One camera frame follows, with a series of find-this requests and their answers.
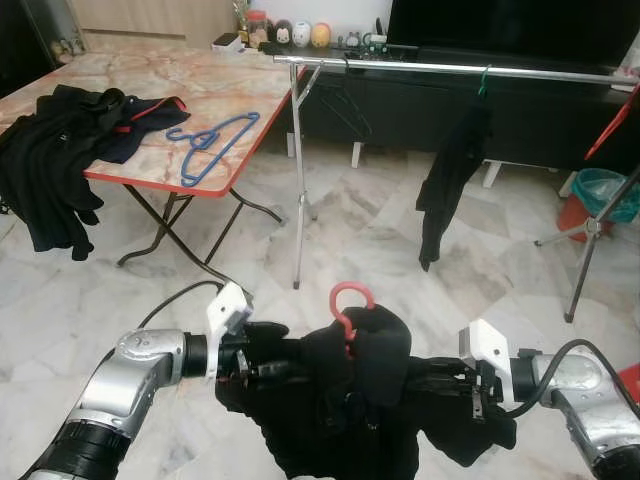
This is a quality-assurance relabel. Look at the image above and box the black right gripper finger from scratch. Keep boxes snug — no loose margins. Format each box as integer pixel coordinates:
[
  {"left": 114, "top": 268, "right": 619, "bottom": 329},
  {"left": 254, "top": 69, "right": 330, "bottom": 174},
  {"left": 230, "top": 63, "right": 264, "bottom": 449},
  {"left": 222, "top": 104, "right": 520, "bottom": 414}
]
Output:
[{"left": 408, "top": 360, "right": 472, "bottom": 387}]

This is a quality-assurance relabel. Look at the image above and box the black knit garment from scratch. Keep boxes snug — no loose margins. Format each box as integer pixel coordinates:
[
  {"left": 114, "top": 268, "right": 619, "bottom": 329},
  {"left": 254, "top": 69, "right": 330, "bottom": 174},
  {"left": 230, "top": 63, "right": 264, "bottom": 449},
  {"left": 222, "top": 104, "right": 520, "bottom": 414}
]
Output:
[{"left": 215, "top": 303, "right": 518, "bottom": 480}]

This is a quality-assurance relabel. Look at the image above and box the large red plastic hanger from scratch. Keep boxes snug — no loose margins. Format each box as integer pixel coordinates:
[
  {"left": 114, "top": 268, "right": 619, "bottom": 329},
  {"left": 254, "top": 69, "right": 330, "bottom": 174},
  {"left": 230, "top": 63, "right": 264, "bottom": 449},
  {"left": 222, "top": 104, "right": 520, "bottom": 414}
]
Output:
[{"left": 330, "top": 282, "right": 376, "bottom": 357}]

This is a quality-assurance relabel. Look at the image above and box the dark navy shirt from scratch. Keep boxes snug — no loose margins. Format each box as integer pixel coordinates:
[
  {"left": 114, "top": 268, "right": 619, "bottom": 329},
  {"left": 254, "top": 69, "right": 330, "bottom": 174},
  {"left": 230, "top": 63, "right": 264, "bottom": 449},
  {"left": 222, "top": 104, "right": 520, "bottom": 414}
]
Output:
[{"left": 100, "top": 95, "right": 191, "bottom": 166}]

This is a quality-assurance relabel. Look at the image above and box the blue plastic hanger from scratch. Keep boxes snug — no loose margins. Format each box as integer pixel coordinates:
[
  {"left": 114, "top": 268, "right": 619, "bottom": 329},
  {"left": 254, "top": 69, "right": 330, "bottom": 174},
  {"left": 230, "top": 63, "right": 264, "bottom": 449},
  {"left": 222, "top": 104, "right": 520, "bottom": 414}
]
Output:
[{"left": 165, "top": 111, "right": 262, "bottom": 189}]

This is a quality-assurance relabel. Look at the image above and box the bare thin red hanger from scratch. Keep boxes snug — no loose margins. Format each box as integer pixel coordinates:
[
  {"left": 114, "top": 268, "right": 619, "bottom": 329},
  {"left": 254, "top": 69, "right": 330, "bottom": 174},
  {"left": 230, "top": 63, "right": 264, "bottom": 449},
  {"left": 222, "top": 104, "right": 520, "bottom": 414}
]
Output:
[{"left": 585, "top": 85, "right": 640, "bottom": 161}]

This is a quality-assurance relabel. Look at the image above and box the red plastic stool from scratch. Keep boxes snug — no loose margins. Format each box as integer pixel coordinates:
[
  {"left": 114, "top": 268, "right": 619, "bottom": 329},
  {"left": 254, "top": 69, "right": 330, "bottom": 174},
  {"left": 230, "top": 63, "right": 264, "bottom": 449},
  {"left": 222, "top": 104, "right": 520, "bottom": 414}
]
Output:
[{"left": 618, "top": 363, "right": 640, "bottom": 403}]

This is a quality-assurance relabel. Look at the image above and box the orange bin with teal bag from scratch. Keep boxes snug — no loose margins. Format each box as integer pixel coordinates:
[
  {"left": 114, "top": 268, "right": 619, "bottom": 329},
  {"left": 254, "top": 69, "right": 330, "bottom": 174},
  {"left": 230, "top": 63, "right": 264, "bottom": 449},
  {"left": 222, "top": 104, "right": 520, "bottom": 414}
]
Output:
[{"left": 558, "top": 168, "right": 640, "bottom": 243}]

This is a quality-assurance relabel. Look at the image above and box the black shirt with green logo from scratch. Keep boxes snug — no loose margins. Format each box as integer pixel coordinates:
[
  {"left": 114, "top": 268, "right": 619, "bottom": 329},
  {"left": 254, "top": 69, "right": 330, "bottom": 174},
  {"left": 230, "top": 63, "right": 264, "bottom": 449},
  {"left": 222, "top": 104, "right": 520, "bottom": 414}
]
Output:
[{"left": 416, "top": 95, "right": 493, "bottom": 273}]

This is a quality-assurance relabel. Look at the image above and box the black TV console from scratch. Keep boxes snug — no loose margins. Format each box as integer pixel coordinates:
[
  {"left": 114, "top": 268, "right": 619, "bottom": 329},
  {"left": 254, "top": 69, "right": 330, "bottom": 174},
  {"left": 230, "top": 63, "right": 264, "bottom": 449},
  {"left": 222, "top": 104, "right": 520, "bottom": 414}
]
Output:
[{"left": 290, "top": 45, "right": 640, "bottom": 173}]

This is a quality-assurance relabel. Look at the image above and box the marble pattern folding table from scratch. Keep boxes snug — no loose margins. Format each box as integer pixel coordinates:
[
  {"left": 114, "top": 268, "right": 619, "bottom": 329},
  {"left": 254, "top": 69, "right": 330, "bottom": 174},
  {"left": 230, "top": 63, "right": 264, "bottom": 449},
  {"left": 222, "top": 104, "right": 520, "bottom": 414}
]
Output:
[{"left": 0, "top": 50, "right": 306, "bottom": 291}]

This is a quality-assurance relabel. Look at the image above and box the black clothes pile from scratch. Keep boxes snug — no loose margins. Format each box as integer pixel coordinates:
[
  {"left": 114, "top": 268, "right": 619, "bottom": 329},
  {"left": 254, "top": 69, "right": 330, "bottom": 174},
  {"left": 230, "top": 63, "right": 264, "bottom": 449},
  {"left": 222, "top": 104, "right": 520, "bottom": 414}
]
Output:
[{"left": 0, "top": 85, "right": 126, "bottom": 261}]

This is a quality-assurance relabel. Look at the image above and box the orange round face toy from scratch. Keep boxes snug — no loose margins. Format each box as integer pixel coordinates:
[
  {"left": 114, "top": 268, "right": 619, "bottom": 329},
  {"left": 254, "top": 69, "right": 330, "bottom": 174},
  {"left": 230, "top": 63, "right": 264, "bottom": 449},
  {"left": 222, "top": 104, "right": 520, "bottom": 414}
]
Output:
[{"left": 310, "top": 22, "right": 333, "bottom": 49}]

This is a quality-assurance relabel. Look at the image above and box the light wooden cabinet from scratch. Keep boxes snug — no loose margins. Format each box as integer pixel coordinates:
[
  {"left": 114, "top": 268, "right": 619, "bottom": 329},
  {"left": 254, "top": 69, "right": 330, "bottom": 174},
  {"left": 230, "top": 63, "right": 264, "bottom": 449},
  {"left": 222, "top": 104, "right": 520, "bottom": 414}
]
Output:
[{"left": 65, "top": 0, "right": 241, "bottom": 51}]

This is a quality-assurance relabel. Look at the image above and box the black television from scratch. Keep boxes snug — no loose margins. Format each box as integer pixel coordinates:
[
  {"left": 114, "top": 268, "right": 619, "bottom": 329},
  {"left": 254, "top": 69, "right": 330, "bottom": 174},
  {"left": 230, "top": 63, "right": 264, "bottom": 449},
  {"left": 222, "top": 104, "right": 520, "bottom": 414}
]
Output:
[{"left": 385, "top": 0, "right": 640, "bottom": 69}]

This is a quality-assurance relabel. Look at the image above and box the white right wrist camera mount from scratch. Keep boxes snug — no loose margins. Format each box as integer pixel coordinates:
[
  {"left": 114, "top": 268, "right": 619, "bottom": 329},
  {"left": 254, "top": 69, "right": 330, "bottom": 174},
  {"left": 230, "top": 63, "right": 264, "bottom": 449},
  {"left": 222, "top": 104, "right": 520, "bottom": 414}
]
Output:
[{"left": 460, "top": 320, "right": 516, "bottom": 406}]

